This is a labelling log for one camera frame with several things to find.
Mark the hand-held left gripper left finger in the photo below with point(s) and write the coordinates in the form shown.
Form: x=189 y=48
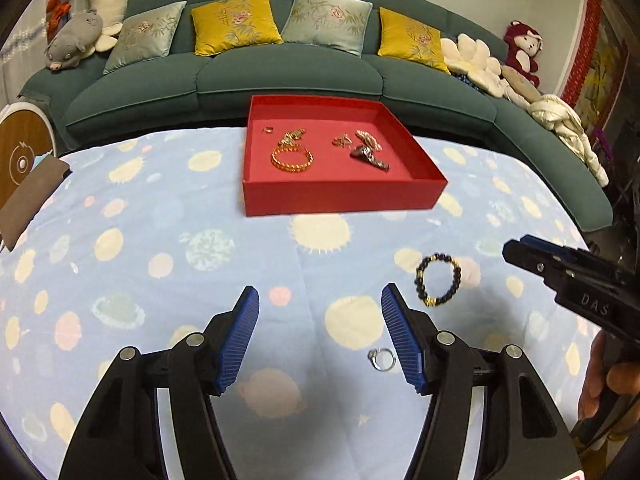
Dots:
x=237 y=340

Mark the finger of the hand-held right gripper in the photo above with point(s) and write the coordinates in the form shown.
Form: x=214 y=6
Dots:
x=530 y=260
x=555 y=247

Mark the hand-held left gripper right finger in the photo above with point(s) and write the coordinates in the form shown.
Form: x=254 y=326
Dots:
x=402 y=340

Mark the red cardboard box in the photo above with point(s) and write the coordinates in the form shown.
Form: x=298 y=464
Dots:
x=340 y=195

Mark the gold braided bangle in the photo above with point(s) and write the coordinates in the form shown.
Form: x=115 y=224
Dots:
x=280 y=164

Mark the silver wristwatch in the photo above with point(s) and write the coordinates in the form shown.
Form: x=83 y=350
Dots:
x=370 y=156

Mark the gold link watch band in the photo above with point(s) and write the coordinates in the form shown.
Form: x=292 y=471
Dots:
x=292 y=136

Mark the person's right hand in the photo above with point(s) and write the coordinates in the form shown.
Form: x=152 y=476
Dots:
x=592 y=375

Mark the blue planet print tablecloth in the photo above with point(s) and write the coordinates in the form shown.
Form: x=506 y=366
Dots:
x=150 y=285

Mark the cream crumpled blanket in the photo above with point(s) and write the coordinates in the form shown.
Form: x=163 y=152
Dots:
x=565 y=130

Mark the beige plush cushion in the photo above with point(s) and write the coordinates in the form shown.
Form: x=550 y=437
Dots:
x=520 y=87

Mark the red monkey plush toy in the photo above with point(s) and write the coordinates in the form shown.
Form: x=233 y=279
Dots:
x=522 y=50

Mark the cream flower shaped cushion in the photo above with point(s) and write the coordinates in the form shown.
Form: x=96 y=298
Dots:
x=472 y=60

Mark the yellow floral cushion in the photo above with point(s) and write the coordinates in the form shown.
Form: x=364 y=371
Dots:
x=412 y=40
x=235 y=22

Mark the brown flat pouch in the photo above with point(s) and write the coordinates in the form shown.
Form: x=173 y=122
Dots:
x=30 y=195

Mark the green sofa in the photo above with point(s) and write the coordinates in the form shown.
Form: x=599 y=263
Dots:
x=280 y=85

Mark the blue face mask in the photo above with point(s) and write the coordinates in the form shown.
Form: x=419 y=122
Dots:
x=42 y=157

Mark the white round wooden top appliance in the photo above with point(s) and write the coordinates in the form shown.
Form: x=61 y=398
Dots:
x=22 y=155

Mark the grey floral cushion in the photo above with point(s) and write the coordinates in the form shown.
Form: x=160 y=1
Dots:
x=145 y=37
x=325 y=20

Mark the grey pig plush toy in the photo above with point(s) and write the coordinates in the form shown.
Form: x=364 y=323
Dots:
x=72 y=40

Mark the white curtain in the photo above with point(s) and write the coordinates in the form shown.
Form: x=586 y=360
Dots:
x=20 y=60

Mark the red orange hanging ornament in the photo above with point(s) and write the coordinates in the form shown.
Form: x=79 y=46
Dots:
x=59 y=15

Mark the red wall hanging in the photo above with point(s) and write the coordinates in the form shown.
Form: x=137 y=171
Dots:
x=592 y=50

